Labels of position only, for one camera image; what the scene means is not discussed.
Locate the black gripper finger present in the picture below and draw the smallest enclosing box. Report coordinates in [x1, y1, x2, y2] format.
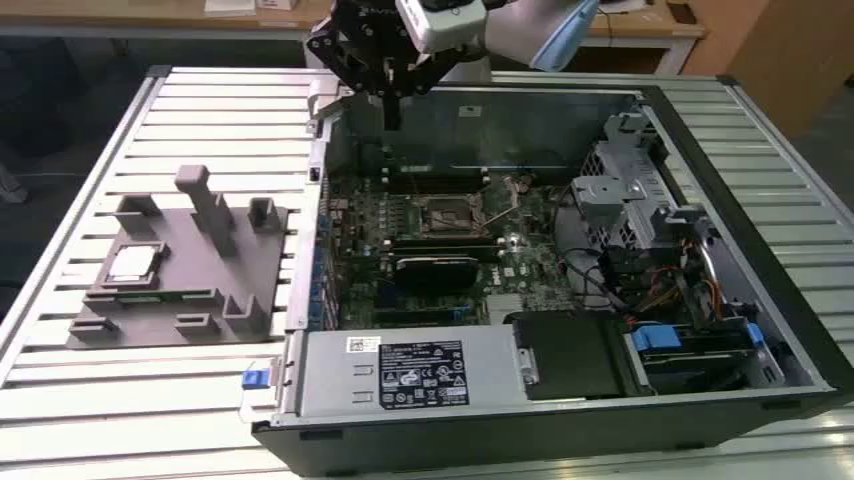
[393, 49, 462, 131]
[305, 23, 395, 131]

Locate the wire locking lever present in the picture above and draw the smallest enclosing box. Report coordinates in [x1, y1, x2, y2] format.
[483, 194, 529, 227]

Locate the silver CPU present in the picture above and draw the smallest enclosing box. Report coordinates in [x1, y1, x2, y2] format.
[106, 243, 169, 286]

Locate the CPU socket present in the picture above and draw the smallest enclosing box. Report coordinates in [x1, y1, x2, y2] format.
[414, 192, 489, 239]

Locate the wooden desk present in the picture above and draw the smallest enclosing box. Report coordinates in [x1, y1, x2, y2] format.
[0, 0, 309, 41]
[299, 0, 709, 76]

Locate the green motherboard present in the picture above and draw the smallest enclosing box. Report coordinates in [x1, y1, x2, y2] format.
[319, 169, 582, 331]

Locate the silver metal drive cage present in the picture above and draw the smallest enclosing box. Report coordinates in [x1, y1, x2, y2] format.
[570, 112, 680, 251]

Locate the black graphics card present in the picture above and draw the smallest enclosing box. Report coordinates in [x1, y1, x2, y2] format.
[393, 254, 481, 289]

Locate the dark chair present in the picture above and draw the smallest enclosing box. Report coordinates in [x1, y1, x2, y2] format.
[0, 37, 93, 159]

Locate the silver chipset heat sink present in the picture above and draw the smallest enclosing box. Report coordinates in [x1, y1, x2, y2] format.
[486, 293, 526, 326]

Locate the black expansion slot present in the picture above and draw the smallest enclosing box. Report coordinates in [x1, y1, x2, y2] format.
[373, 308, 483, 325]

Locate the grey parts rack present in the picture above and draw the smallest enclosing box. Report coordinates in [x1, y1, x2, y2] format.
[64, 163, 299, 351]

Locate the wooden cabinet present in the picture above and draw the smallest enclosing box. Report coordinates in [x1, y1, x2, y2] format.
[680, 0, 854, 146]

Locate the green RAM stick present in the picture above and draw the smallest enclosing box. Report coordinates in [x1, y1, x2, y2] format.
[117, 291, 219, 304]

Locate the white chair base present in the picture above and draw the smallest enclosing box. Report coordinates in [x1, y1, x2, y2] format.
[0, 162, 32, 205]

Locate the black drive box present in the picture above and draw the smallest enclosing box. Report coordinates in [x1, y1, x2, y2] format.
[513, 309, 653, 401]

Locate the silver power supply unit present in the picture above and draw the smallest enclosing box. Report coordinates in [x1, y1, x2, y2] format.
[293, 327, 529, 419]

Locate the blue disk carrier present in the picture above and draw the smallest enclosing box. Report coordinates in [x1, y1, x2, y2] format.
[630, 324, 682, 354]

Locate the black PC case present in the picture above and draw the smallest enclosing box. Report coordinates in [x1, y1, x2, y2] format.
[250, 77, 854, 479]

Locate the silver disk bay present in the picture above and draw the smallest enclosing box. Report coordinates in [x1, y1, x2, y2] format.
[620, 319, 789, 396]

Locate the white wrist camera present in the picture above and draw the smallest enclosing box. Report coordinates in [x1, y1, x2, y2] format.
[397, 0, 490, 54]

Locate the grey plastic bracket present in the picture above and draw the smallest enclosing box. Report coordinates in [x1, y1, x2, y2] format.
[604, 113, 653, 144]
[650, 204, 709, 236]

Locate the coloured power wire bundle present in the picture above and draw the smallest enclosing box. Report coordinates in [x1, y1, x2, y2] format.
[624, 237, 729, 321]

